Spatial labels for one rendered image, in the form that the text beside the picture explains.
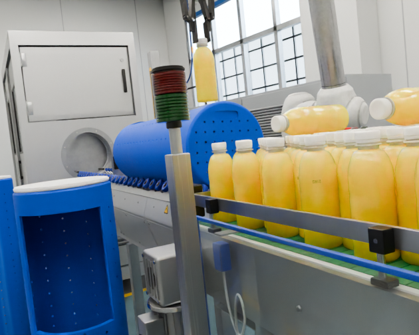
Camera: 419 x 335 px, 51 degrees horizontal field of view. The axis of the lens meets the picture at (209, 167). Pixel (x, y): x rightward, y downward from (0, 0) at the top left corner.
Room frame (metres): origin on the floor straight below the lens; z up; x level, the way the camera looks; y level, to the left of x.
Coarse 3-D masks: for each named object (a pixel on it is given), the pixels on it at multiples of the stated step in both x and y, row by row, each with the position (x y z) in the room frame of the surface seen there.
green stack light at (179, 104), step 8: (160, 96) 0.80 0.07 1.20; (168, 96) 0.79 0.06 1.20; (176, 96) 0.79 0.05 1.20; (184, 96) 0.81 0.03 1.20; (160, 104) 0.80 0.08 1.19; (168, 104) 0.79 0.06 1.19; (176, 104) 0.79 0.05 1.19; (184, 104) 0.80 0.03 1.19; (160, 112) 0.80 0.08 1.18; (168, 112) 0.79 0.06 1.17; (176, 112) 0.79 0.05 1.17; (184, 112) 0.80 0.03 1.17; (160, 120) 0.80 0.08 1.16; (168, 120) 0.79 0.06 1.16; (176, 120) 0.80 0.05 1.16; (184, 120) 0.83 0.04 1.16
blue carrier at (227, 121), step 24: (192, 120) 1.34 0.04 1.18; (216, 120) 1.37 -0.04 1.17; (240, 120) 1.41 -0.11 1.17; (120, 144) 1.98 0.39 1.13; (144, 144) 1.67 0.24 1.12; (168, 144) 1.45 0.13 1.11; (192, 144) 1.33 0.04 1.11; (120, 168) 2.07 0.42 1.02; (144, 168) 1.74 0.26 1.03; (192, 168) 1.33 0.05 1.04
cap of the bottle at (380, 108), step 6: (372, 102) 0.82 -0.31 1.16; (378, 102) 0.81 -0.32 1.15; (384, 102) 0.80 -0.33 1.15; (372, 108) 0.82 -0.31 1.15; (378, 108) 0.81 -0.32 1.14; (384, 108) 0.79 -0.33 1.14; (390, 108) 0.80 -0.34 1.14; (372, 114) 0.82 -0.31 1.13; (378, 114) 0.81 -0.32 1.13; (384, 114) 0.80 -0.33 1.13
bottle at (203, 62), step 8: (200, 48) 1.46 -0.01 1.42; (208, 48) 1.47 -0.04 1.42; (200, 56) 1.45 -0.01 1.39; (208, 56) 1.46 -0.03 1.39; (200, 64) 1.46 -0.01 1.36; (208, 64) 1.46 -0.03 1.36; (200, 72) 1.46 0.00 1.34; (208, 72) 1.46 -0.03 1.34; (200, 80) 1.46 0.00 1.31; (208, 80) 1.46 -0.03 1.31; (216, 80) 1.49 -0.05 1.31; (200, 88) 1.46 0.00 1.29; (208, 88) 1.46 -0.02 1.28; (216, 88) 1.48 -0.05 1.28; (200, 96) 1.46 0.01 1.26; (208, 96) 1.46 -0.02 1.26; (216, 96) 1.47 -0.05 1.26
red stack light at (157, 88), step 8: (160, 72) 0.79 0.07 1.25; (168, 72) 0.79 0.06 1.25; (176, 72) 0.80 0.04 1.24; (184, 72) 0.81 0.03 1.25; (152, 80) 0.81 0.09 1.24; (160, 80) 0.79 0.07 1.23; (168, 80) 0.79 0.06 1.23; (176, 80) 0.79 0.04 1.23; (184, 80) 0.81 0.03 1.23; (152, 88) 0.82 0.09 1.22; (160, 88) 0.79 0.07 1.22; (168, 88) 0.79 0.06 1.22; (176, 88) 0.79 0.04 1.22; (184, 88) 0.81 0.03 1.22
